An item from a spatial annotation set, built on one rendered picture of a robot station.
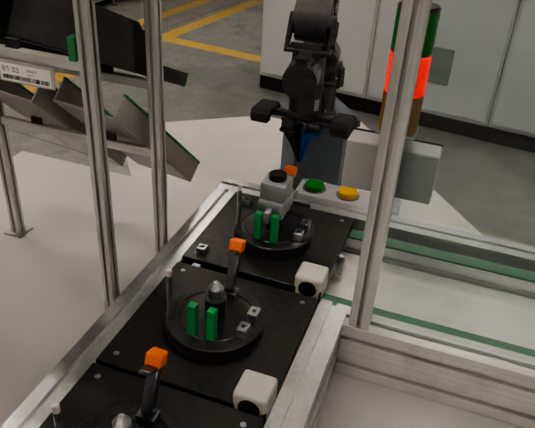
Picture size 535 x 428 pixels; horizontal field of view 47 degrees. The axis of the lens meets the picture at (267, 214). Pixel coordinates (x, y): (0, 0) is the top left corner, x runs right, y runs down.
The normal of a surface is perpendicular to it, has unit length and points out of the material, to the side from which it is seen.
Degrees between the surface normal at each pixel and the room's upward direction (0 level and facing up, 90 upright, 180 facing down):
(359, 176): 90
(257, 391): 0
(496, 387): 90
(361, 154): 90
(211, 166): 0
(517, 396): 90
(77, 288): 0
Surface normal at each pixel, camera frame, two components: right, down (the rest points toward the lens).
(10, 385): 0.06, -0.85
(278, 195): -0.33, 0.48
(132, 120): 0.87, 0.30
